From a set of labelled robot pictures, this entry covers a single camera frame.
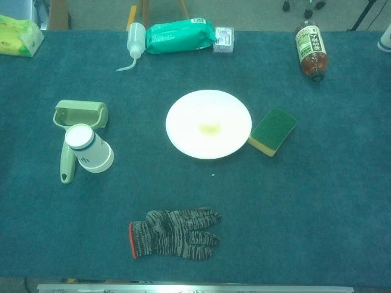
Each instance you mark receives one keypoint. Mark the green yellow sponge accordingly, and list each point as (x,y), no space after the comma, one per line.
(272,129)

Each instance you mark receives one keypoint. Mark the white round plate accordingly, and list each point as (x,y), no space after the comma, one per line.
(198,110)

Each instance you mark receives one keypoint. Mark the grey black knit glove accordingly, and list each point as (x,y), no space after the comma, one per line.
(171,235)

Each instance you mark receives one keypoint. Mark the teal table cloth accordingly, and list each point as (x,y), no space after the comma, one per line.
(275,198)

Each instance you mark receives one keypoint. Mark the white paper cup blue band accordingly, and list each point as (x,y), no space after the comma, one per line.
(91,149)

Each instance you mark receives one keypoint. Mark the green wet wipes pack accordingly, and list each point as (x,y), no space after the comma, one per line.
(177,36)

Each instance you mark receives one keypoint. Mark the small clear plastic box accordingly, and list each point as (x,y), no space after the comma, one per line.
(224,38)

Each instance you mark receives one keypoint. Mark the pale green lint roller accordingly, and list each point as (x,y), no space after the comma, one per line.
(82,110)

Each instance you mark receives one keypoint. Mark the clear squeeze wash bottle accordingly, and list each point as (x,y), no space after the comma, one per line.
(136,38)

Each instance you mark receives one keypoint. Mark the wooden easel legs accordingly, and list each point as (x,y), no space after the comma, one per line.
(145,12)

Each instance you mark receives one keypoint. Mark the brown tea bottle green label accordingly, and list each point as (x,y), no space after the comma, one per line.
(311,45)

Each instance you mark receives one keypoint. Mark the black wheeled chair base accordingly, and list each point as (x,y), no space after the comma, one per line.
(308,13)

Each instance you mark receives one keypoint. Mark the brown cardboard box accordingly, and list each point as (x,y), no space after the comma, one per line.
(59,15)

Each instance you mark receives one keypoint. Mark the yellow green tissue pack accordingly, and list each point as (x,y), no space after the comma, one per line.
(15,39)

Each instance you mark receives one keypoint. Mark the black tripod leg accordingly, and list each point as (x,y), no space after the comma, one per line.
(363,15)

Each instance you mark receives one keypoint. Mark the white cup blue stripe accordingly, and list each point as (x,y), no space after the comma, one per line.
(385,39)

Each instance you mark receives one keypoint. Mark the aluminium rail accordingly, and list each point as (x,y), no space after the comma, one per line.
(195,288)

